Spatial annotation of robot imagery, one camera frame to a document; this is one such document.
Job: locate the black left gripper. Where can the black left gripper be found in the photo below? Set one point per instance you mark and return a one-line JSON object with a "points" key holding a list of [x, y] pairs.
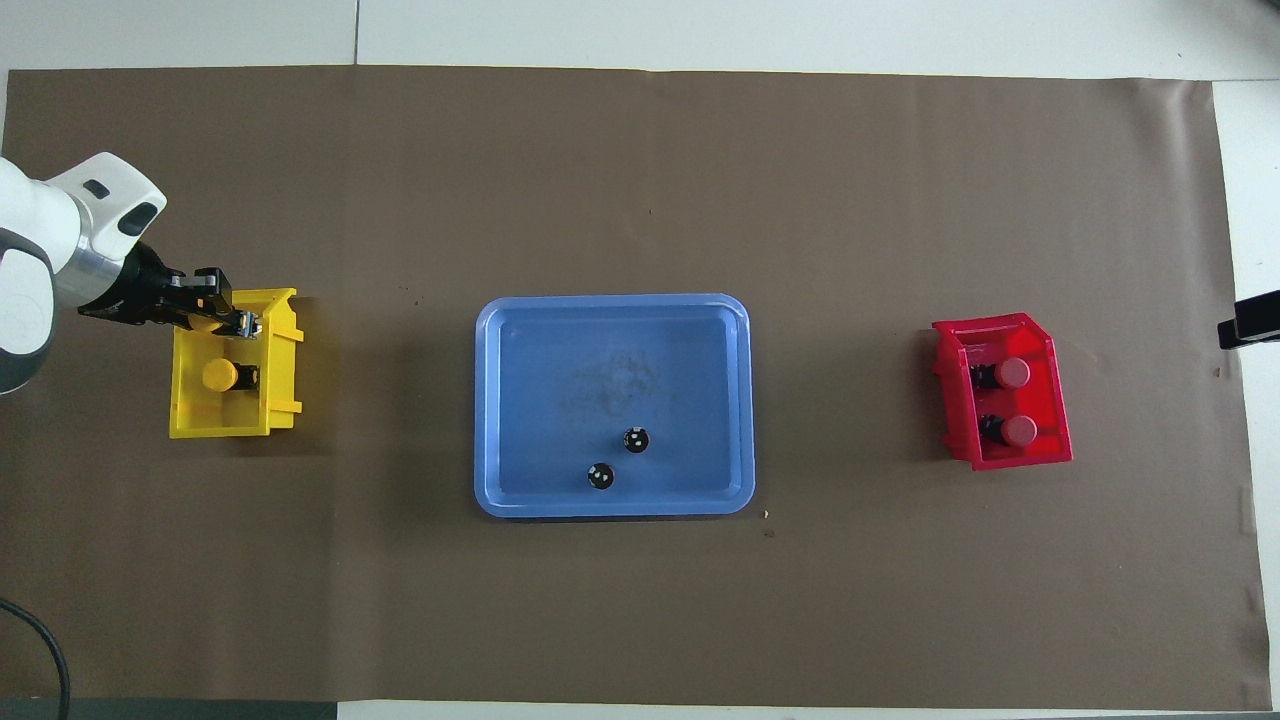
{"points": [[145, 295]]}

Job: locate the red push button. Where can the red push button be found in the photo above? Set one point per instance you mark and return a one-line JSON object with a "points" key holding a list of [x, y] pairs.
{"points": [[1012, 373], [1020, 431]]}

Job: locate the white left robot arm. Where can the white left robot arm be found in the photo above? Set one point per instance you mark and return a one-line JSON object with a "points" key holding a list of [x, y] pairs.
{"points": [[30, 300]]}

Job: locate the yellow plastic storage bin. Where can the yellow plastic storage bin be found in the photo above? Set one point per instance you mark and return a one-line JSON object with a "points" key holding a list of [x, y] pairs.
{"points": [[225, 420]]}

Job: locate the red plastic storage bin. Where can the red plastic storage bin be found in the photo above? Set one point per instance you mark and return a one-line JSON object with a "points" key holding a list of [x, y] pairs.
{"points": [[1050, 400]]}

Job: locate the blue plastic tray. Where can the blue plastic tray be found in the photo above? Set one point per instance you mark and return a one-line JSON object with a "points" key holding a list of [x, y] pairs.
{"points": [[560, 400]]}

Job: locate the brown paper table mat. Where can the brown paper table mat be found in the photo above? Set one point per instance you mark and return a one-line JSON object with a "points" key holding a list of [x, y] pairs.
{"points": [[640, 180]]}

